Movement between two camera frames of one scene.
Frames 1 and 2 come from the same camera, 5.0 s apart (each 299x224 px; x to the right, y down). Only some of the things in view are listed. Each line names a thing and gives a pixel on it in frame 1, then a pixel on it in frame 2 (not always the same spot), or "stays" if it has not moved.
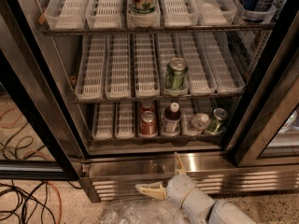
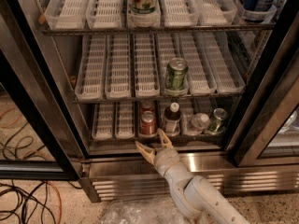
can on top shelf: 143,6 stays
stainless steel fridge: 105,84 stays
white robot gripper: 179,189 to 164,160
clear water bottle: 193,124 stays
